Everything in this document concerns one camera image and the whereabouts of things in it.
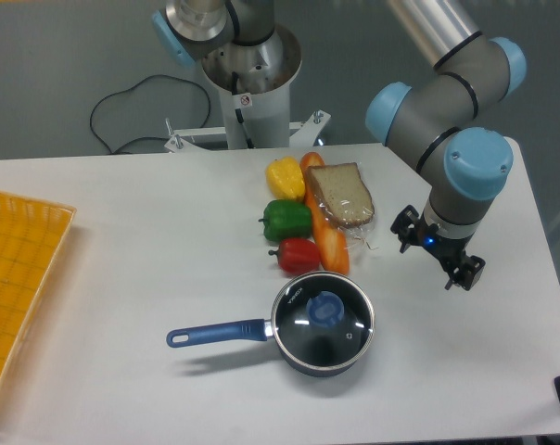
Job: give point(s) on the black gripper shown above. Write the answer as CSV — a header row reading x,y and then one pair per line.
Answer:
x,y
412,229

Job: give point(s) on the glass lid blue knob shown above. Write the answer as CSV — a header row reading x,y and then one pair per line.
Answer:
x,y
322,320

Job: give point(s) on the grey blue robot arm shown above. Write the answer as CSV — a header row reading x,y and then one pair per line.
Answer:
x,y
430,129

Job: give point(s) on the orange baguette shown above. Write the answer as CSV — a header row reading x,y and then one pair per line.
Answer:
x,y
330,241

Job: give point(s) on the bagged brown bread slice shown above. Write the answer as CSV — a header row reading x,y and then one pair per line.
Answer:
x,y
345,201

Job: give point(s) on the red bell pepper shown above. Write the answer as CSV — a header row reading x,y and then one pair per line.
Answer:
x,y
297,256

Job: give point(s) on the green bell pepper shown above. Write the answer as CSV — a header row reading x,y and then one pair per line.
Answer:
x,y
283,219

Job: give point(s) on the yellow bell pepper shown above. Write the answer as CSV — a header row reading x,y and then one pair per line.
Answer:
x,y
285,179

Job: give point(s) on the yellow plastic basket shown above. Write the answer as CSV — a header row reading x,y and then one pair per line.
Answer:
x,y
32,232

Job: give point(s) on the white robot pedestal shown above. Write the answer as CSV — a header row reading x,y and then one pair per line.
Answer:
x,y
253,84

